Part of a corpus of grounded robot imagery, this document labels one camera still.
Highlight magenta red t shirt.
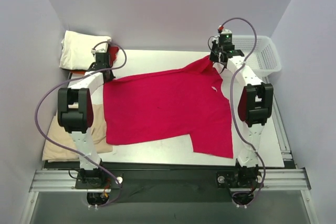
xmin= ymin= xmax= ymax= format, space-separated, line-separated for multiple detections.
xmin=103 ymin=57 xmax=234 ymax=158

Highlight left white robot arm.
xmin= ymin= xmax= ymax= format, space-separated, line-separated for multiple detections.
xmin=57 ymin=52 xmax=114 ymax=188

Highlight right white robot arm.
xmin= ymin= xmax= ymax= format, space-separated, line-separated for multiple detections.
xmin=208 ymin=36 xmax=274 ymax=168

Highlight folded red orange shirts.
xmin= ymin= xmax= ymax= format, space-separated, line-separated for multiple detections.
xmin=70 ymin=46 xmax=119 ymax=75

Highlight folded white t shirt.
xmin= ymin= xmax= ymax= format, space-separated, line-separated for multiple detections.
xmin=59 ymin=30 xmax=111 ymax=70

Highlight white plastic basket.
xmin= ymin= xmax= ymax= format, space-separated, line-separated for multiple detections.
xmin=232 ymin=35 xmax=281 ymax=78

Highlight folded beige t shirt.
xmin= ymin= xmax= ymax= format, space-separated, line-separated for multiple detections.
xmin=42 ymin=104 xmax=113 ymax=162

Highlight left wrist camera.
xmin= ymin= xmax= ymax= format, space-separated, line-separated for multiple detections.
xmin=91 ymin=41 xmax=109 ymax=55

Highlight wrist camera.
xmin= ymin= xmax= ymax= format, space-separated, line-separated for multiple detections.
xmin=91 ymin=41 xmax=109 ymax=55
xmin=217 ymin=26 xmax=232 ymax=46

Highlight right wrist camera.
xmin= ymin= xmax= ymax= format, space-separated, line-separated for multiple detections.
xmin=217 ymin=26 xmax=232 ymax=46

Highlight aluminium right side rail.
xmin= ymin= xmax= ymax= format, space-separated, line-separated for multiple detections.
xmin=265 ymin=77 xmax=292 ymax=159

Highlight aluminium rail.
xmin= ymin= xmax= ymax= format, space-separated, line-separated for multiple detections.
xmin=29 ymin=169 xmax=311 ymax=192
xmin=265 ymin=77 xmax=292 ymax=159

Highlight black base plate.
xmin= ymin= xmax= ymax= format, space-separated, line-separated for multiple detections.
xmin=75 ymin=163 xmax=265 ymax=205

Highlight aluminium front rail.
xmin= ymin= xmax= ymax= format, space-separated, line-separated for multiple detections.
xmin=29 ymin=169 xmax=311 ymax=192

